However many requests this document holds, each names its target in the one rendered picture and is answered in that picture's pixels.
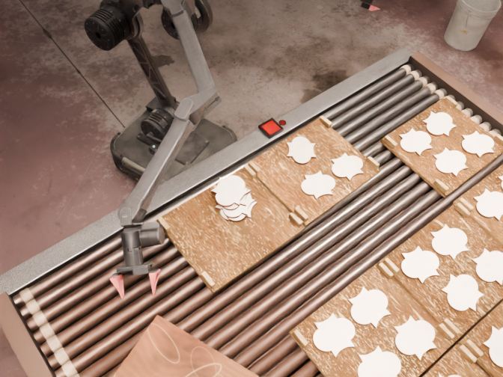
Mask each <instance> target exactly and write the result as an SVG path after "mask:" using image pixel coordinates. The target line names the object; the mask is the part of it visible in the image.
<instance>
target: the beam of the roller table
mask: <svg viewBox="0 0 503 377"><path fill-rule="evenodd" d="M410 55H412V53H410V52H409V51H407V50H406V49H405V48H403V47H402V48H400V49H398V50H397V51H395V52H393V53H391V54H390V55H388V56H386V57H384V58H383V59H381V60H379V61H378V62H376V63H374V64H372V65H370V66H369V67H366V68H365V69H363V70H361V71H360V72H358V73H356V74H355V75H353V76H351V77H349V78H348V79H345V80H343V81H342V82H340V83H338V84H337V85H335V86H333V87H332V88H330V89H328V90H327V91H324V92H322V93H321V94H319V95H317V96H315V97H314V98H312V99H310V100H309V101H307V102H305V103H303V104H301V105H300V106H298V107H296V108H295V109H293V110H291V111H289V112H288V113H286V114H283V115H282V116H280V117H278V118H277V119H275V121H276V122H279V121H280V120H285V121H286V125H284V126H282V127H283V128H284V131H283V132H281V133H279V134H277V135H276V136H274V137H272V138H271V139H268V138H267V137H266V136H265V135H264V134H263V133H262V132H261V131H260V130H259V129H257V130H255V131H254V132H252V133H250V134H249V135H247V136H245V137H244V138H241V139H240V140H238V141H236V142H234V143H233V144H231V145H229V146H227V147H226V148H224V149H222V150H220V151H219V152H217V153H215V154H213V155H212V156H210V157H208V158H206V159H205V160H203V161H201V162H199V163H198V164H196V165H194V166H192V167H190V168H189V169H187V170H185V171H183V172H182V173H180V174H178V175H177V176H175V177H172V178H171V179H169V180H167V181H166V182H164V183H162V184H161V185H159V187H158V189H157V190H156V192H155V194H154V196H153V198H152V201H151V203H150V205H149V207H148V208H147V210H146V211H147V214H146V215H145V217H144V218H143V220H145V219H146V218H148V217H149V216H151V215H152V214H154V213H156V212H158V211H160V210H161V209H163V208H165V207H166V206H168V205H170V204H171V203H173V202H175V201H176V200H178V199H180V198H181V197H183V196H185V195H187V194H188V193H190V192H191V191H194V190H195V189H197V188H198V187H200V186H202V185H203V184H205V183H207V182H209V181H211V180H212V179H214V178H216V177H217V176H219V175H220V174H223V173H224V172H226V171H227V170H229V169H231V168H232V167H234V166H236V165H238V164H239V163H241V162H243V161H245V160H246V159H248V158H249V157H251V156H253V155H254V154H256V153H258V152H260V151H261V150H263V149H265V148H266V147H268V146H269V145H271V144H273V143H275V142H277V141H278V140H280V139H282V138H283V137H285V136H286V135H289V134H290V133H292V132H294V131H295V130H297V129H298V128H300V127H302V126H304V125H305V124H307V123H309V122H311V121H312V120H314V119H315V118H317V117H319V116H320V115H322V114H324V113H326V112H327V111H329V110H331V109H332V108H334V107H336V106H337V105H340V104H341V103H343V102H344V101H346V100H348V99H349V98H351V97H353V96H355V95H356V94H358V93H360V92H361V91H363V90H364V89H366V88H369V87H370V86H371V85H373V84H375V83H377V82H378V81H380V80H382V79H384V78H385V77H386V76H389V75H390V74H392V73H393V72H395V71H397V70H399V69H400V68H401V67H402V66H404V65H407V62H408V60H409V57H410ZM118 210H119V208H118V209H116V210H115V211H113V212H111V213H109V214H108V215H106V216H104V217H102V218H100V219H99V220H97V221H95V222H94V223H92V224H89V225H88V226H87V227H84V228H83V229H81V230H79V231H78V232H76V233H74V234H72V235H71V236H68V237H67V238H66V239H63V240H61V241H60V242H58V243H56V244H55V245H53V246H51V247H50V248H47V249H46V250H44V251H42V252H40V253H39V254H37V255H35V256H33V257H32V258H30V259H28V260H26V261H25V262H23V263H21V264H19V265H18V266H16V267H14V268H12V269H11V270H9V271H7V272H5V273H4V274H2V275H0V294H2V293H3V292H6V293H7V294H8V295H9V296H10V297H11V298H12V299H13V297H14V296H15V295H17V294H19V292H20V291H22V290H24V289H25V288H29V287H30V286H33V285H34V284H36V283H37V282H39V281H41V280H43V279H44V278H46V277H48V276H50V275H51V274H53V273H54V272H56V271H58V270H59V269H61V268H63V267H65V266H66V265H68V264H70V263H71V262H73V261H74V260H77V259H79V258H80V257H82V256H83V255H85V254H87V253H88V252H90V251H92V250H94V249H95V248H97V247H99V246H100V245H102V244H103V243H105V242H107V241H109V240H110V239H112V238H114V237H116V236H117V235H119V234H120V233H122V231H124V229H125V227H122V226H121V225H120V220H119V218H118Z"/></svg>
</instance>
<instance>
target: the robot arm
mask: <svg viewBox="0 0 503 377"><path fill-rule="evenodd" d="M142 1H143V6H144V7H145V8H147V9H149V8H151V7H152V6H153V5H155V4H157V5H160V4H161V5H162V6H163V9H162V12H163V13H164V12H167V15H166V18H167V20H170V19H171V20H172V22H173V24H174V27H175V29H176V32H177V35H178V37H179V40H180V43H181V46H182V48H183V52H184V55H185V56H186V60H187V63H188V65H189V69H190V71H191V74H192V78H193V80H194V82H195V86H196V89H197V92H198V93H197V94H194V95H191V96H189V97H187V98H185V99H183V100H182V101H181V102H180V104H179V106H178V107H177V110H176V111H175V113H174V115H175V116H174V119H173V122H172V124H171V126H170V128H169V130H168V132H167V133H166V135H165V137H164V138H163V140H162V142H161V144H160V145H159V147H158V149H157V151H156V152H155V154H154V155H153V158H152V159H151V160H150V163H149V164H148V166H147V167H146V169H145V171H144V173H143V174H142V176H141V178H140V180H139V181H138V183H137V184H136V186H135V188H134V189H133V190H132V191H131V192H130V193H129V195H128V197H127V199H124V201H123V203H122V204H121V206H120V208H119V210H118V218H119V220H120V225H121V226H122V227H125V229H124V231H122V233H121V241H122V247H123V253H124V264H125V265H121V266H118V267H117V268H116V269H115V270H116V272H115V273H114V274H113V275H112V277H111V278H110V281H111V282H112V283H113V284H114V286H115V287H116V289H117V290H118V292H119V294H120V296H121V298H122V299H124V280H123V274H126V273H132V275H140V274H147V273H149V275H150V283H151V288H152V292H153V295H155V294H156V283H157V281H158V278H159V273H160V269H159V268H157V269H151V270H150V267H151V266H153V261H151V262H144V259H143V253H142V247H141V244H142V245H143V246H144V247H146V246H154V245H163V244H164V241H165V234H164V230H163V226H162V224H160V223H158V222H142V220H143V218H144V217H145V215H146V214H147V211H146V210H147V208H148V207H149V205H150V203H151V201H152V198H153V196H154V194H155V192H156V190H157V189H158V187H159V184H160V183H161V182H162V180H163V178H164V176H165V175H166V173H167V171H168V169H169V168H170V166H171V164H172V162H173V161H174V159H175V157H176V155H177V154H178V152H179V151H180V148H181V147H182V146H183V143H184V142H185V140H186V139H187V137H188V136H189V134H190V132H192V131H195V128H196V127H197V125H198V124H199V122H200V120H201V119H203V118H205V117H206V116H207V115H208V114H209V113H210V112H211V111H212V110H213V109H214V108H215V107H216V106H217V105H218V104H219V103H221V102H222V100H221V97H220V95H219V94H218V92H217V90H216V87H215V85H214V83H213V80H212V77H211V75H210V71H209V69H208V66H207V63H206V61H205V58H204V55H203V52H202V50H201V47H200V44H199V42H198V38H197V36H196V34H195V30H194V28H193V25H192V21H191V16H192V11H191V9H190V7H189V5H188V3H187V1H186V0H142Z"/></svg>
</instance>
